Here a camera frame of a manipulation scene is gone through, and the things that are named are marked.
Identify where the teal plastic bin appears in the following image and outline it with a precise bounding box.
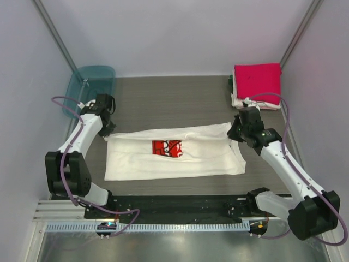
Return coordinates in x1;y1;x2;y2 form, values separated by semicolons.
65;65;116;104

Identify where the white t-shirt red print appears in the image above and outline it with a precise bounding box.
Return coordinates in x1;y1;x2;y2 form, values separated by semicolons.
104;122;246;181

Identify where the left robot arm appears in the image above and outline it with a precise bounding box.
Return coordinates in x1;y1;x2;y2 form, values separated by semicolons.
45;94;116;218

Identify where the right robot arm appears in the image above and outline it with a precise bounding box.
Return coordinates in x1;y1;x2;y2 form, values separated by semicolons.
227;106;340;240

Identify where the folded white t-shirt stack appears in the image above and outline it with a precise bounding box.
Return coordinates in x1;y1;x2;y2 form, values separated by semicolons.
231;94;281;110

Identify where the folded pink t-shirt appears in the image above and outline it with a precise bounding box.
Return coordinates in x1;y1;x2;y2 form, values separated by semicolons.
233;63;282;106

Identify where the folded green t-shirt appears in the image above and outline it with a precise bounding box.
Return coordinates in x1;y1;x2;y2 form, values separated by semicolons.
228;74;234;89

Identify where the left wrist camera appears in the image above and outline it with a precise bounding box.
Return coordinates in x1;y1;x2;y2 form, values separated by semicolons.
77;99;96;109

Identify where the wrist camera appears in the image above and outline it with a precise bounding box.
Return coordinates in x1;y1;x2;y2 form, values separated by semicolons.
242;97;260;110
77;99;96;109

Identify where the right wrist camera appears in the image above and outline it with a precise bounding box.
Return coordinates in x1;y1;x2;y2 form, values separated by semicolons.
242;97;260;110

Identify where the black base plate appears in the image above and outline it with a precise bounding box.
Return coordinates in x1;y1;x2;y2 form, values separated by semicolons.
84;195;279;219

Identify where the white slotted cable duct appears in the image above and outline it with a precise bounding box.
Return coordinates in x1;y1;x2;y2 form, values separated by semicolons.
45;221;250;233

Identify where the aluminium rail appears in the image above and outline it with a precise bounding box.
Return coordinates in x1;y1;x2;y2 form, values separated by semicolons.
33;200;85;222

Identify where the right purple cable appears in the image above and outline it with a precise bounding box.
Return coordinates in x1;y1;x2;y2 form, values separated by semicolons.
244;92;346;246

